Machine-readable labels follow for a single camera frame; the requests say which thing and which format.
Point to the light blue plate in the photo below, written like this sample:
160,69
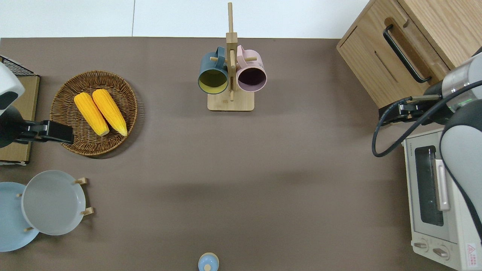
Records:
11,222

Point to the wooden plate rack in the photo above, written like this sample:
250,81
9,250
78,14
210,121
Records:
83,181

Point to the grid shelf with wooden board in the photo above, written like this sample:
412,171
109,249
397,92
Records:
30,98

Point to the blue call bell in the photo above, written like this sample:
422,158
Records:
208,262

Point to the pink mug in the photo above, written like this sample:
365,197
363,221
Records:
256,62

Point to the wooden drawer with slot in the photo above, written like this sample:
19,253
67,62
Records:
361,56

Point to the brown table mat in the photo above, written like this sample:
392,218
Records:
241,169

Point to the toaster oven glass door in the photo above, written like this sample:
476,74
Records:
429,180

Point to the silver toaster oven knob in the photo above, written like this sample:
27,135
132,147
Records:
440,252
420,245

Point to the grey plate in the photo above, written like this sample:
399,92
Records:
52,203

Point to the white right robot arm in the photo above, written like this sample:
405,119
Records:
461,158

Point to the yellow corn cob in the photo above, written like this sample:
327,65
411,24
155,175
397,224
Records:
90,113
110,111

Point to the wooden mug tree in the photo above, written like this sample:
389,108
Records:
230,103

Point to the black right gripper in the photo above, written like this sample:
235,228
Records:
420,111

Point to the wooden cabinet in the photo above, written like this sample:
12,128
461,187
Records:
452,22

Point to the white toaster oven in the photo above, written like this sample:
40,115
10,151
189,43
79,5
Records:
463,241

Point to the teal mug yellow inside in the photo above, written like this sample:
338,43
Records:
211,64

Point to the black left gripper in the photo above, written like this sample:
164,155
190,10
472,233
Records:
35,133

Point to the brown wicker basket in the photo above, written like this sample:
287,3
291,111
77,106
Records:
67,94

